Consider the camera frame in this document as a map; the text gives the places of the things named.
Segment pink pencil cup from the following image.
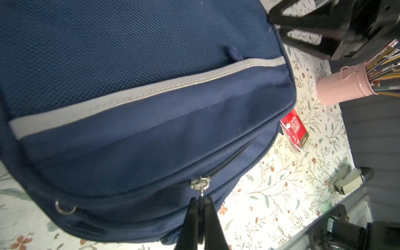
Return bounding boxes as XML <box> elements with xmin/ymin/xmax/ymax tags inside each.
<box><xmin>316</xmin><ymin>62</ymin><xmax>376</xmax><ymax>106</ymax></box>

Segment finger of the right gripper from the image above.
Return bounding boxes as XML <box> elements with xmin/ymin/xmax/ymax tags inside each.
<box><xmin>279</xmin><ymin>28</ymin><xmax>336</xmax><ymax>60</ymax></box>
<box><xmin>269</xmin><ymin>0</ymin><xmax>344</xmax><ymax>31</ymax></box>

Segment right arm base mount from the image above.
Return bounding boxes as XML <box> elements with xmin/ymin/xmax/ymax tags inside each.
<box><xmin>307</xmin><ymin>204</ymin><xmax>368</xmax><ymax>250</ymax></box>

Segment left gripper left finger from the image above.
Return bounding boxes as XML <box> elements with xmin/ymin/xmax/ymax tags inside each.
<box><xmin>175</xmin><ymin>198</ymin><xmax>199</xmax><ymax>250</ymax></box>

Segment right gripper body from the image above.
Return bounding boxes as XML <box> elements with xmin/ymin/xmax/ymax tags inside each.
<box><xmin>325</xmin><ymin>1</ymin><xmax>400</xmax><ymax>60</ymax></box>

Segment bundle of coloured pencils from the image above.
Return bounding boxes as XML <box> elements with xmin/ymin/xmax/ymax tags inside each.
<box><xmin>365</xmin><ymin>39</ymin><xmax>400</xmax><ymax>97</ymax></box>

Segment navy blue student backpack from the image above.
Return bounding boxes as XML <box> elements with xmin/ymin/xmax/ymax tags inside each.
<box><xmin>1</xmin><ymin>1</ymin><xmax>296</xmax><ymax>245</ymax></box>

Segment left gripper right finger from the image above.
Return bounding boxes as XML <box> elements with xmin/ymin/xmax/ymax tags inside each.
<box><xmin>201</xmin><ymin>196</ymin><xmax>229</xmax><ymax>250</ymax></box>

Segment red card box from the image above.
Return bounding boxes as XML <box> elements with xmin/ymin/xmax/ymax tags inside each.
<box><xmin>280</xmin><ymin>109</ymin><xmax>309</xmax><ymax>153</ymax></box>

